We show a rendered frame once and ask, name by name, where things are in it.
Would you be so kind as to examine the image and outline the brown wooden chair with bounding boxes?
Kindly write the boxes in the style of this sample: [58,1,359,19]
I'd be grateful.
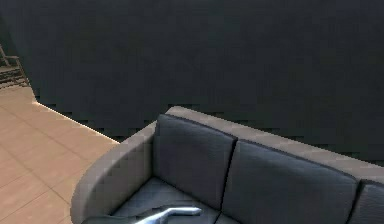
[0,44,30,90]

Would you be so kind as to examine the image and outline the grey sofa with dark cushions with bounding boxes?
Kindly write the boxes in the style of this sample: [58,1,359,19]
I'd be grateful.
[70,105,384,224]

